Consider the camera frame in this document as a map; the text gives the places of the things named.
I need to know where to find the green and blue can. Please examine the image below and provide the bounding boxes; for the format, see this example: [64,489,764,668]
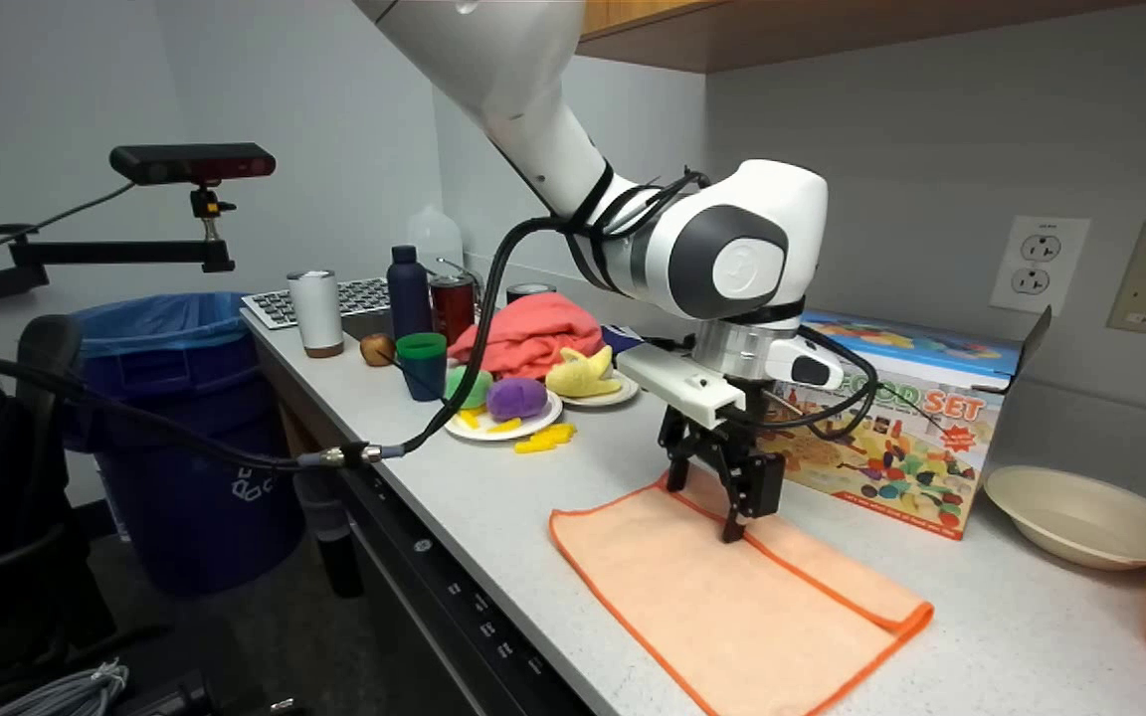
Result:
[393,331,455,405]

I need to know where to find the purple plush ball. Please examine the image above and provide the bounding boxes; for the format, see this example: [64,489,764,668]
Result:
[486,372,552,426]

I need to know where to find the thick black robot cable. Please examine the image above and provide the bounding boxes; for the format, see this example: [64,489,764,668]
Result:
[0,164,711,478]

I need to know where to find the yellow toy fry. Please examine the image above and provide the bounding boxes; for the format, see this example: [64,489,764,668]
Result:
[508,417,580,457]

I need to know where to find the yellow plush toy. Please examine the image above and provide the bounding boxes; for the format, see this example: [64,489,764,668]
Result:
[543,340,621,405]

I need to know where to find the white wall outlet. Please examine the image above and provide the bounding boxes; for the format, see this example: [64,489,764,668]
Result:
[989,209,1096,319]

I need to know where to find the blue toy food set box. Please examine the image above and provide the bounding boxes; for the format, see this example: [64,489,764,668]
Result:
[752,307,1057,546]

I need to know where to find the dark blue bottle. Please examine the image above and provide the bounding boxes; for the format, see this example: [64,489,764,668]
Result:
[381,242,434,340]

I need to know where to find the red tumbler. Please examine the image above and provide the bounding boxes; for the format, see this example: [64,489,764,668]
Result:
[427,269,482,346]

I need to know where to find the black chair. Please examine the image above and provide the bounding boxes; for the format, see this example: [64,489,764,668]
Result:
[0,311,210,716]

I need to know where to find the wooden upper cabinet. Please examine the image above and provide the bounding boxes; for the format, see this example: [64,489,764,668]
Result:
[576,0,1146,74]

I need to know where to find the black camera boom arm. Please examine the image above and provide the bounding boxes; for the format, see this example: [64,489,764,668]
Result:
[0,177,240,319]

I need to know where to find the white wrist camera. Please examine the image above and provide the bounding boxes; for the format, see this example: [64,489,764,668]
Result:
[612,338,752,428]

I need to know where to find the small brown object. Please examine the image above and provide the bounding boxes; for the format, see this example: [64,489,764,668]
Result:
[355,331,397,368]

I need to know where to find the cream bowl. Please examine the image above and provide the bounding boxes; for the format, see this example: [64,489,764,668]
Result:
[979,462,1146,574]

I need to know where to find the coral red cloth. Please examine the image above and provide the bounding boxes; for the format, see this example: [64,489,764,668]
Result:
[445,289,608,385]

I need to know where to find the white cup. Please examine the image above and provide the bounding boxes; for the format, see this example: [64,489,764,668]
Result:
[287,267,352,359]

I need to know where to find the black exterior camera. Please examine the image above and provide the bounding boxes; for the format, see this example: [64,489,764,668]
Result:
[108,137,279,186]

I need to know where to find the blue trash bin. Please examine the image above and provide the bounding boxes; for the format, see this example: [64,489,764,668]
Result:
[59,289,305,596]

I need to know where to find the green plush pear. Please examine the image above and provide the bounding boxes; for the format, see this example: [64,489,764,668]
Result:
[445,363,499,417]

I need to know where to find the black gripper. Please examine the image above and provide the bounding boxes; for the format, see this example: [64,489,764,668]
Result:
[657,401,794,546]

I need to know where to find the orange microfibre cloth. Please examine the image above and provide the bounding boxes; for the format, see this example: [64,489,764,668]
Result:
[544,466,941,716]

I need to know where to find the white paper plate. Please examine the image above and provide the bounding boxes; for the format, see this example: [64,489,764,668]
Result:
[443,385,565,444]

